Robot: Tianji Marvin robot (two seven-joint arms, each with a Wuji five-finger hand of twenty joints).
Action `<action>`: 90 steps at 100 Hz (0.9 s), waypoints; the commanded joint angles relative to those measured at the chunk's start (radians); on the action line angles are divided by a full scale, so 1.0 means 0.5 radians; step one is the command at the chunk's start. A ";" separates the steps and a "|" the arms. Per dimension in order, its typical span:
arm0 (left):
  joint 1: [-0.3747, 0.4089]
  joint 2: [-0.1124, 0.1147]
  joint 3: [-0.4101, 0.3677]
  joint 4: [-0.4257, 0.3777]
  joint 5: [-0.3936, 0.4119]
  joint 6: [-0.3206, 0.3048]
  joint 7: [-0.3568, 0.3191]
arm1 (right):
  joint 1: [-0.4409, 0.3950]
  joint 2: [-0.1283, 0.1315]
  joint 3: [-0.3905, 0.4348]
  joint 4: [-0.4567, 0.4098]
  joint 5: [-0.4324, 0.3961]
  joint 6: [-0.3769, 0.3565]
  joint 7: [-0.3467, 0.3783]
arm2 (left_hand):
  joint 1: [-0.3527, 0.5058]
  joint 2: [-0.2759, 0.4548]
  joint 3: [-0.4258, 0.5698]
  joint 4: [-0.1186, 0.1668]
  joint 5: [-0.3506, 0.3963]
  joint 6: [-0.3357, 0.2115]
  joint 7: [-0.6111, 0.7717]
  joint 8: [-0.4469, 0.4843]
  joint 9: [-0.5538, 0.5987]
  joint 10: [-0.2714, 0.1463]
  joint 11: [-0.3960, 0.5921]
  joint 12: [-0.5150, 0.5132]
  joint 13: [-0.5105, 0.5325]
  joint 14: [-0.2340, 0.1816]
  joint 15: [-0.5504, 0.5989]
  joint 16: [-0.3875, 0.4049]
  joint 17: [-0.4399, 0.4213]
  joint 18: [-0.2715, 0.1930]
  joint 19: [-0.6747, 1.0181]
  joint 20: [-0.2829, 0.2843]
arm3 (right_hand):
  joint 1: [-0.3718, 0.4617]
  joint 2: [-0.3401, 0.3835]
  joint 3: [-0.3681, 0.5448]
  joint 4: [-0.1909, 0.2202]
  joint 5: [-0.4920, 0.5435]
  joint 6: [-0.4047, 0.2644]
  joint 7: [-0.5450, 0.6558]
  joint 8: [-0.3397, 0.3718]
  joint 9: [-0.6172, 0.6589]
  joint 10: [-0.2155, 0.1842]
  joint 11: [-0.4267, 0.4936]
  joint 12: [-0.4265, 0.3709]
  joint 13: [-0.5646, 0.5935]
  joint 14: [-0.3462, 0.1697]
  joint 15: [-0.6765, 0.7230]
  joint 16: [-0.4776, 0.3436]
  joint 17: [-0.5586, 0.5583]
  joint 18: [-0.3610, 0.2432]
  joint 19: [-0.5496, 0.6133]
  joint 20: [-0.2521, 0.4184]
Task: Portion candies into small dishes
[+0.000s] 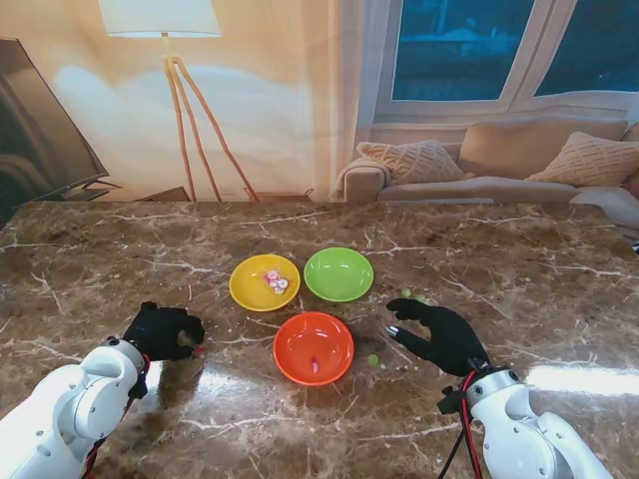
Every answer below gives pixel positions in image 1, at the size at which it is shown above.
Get yellow plastic bowl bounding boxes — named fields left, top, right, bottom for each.
left=229, top=253, right=302, bottom=313

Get tripod floor lamp white shade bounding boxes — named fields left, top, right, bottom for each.
left=98, top=0, right=261, bottom=204

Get red cable on right arm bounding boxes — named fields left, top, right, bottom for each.
left=436, top=371, right=483, bottom=479

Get red cable on left arm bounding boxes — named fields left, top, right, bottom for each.
left=84, top=351, right=151, bottom=479

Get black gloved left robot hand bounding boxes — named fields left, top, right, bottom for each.
left=122, top=301, right=207, bottom=363

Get white framed window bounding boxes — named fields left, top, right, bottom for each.
left=373, top=0, right=639, bottom=119

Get beige sofa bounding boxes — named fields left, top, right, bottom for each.
left=334, top=115, right=639, bottom=231

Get red cable on arm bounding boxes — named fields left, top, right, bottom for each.
left=436, top=371, right=483, bottom=479
left=84, top=351, right=151, bottom=479

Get green plastic bowl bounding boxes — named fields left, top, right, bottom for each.
left=303, top=245, right=375, bottom=303

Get black flat television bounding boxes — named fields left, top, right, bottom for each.
left=0, top=37, right=124, bottom=211

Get beige knit cushion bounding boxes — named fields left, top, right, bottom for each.
left=523, top=131, right=639, bottom=187
left=356, top=140, right=475, bottom=185

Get orange plastic bowl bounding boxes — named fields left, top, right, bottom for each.
left=273, top=310, right=355, bottom=387

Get pink white candies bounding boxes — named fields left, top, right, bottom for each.
left=257, top=267, right=292, bottom=295

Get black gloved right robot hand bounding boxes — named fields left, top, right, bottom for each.
left=386, top=297, right=490, bottom=377

